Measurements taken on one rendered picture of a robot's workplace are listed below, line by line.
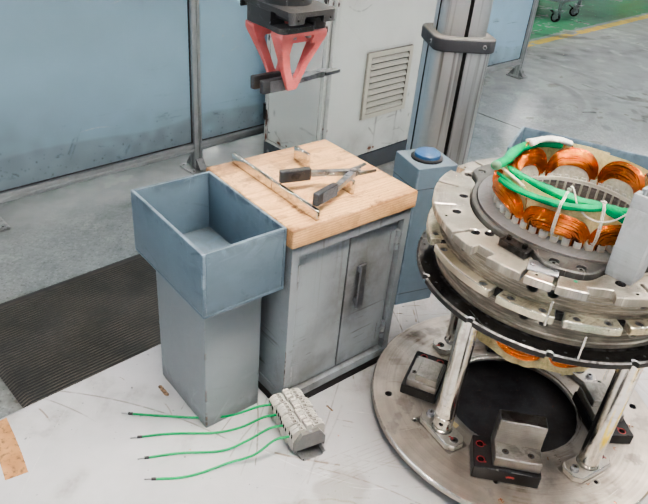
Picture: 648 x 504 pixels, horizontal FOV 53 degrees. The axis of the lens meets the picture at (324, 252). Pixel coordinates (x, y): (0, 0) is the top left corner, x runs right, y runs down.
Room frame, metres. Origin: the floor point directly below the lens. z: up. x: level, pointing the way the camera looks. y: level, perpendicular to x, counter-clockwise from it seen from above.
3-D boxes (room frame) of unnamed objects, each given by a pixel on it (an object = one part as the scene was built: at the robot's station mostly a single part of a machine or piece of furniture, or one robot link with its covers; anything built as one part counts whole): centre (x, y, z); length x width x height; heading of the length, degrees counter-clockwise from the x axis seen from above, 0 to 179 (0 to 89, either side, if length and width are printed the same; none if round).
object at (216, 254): (0.65, 0.14, 0.92); 0.17 x 0.11 x 0.28; 42
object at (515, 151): (0.70, -0.22, 1.15); 0.15 x 0.04 x 0.02; 132
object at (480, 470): (0.54, -0.24, 0.81); 0.08 x 0.05 x 0.02; 84
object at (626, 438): (0.64, -0.40, 0.81); 0.08 x 0.05 x 0.01; 6
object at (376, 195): (0.75, 0.03, 1.05); 0.20 x 0.19 x 0.02; 132
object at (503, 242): (0.57, -0.19, 1.10); 0.03 x 0.01 x 0.01; 41
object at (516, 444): (0.54, -0.25, 0.85); 0.06 x 0.04 x 0.05; 84
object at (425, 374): (0.67, -0.16, 0.83); 0.05 x 0.04 x 0.02; 160
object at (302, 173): (0.71, 0.04, 1.09); 0.04 x 0.01 x 0.02; 117
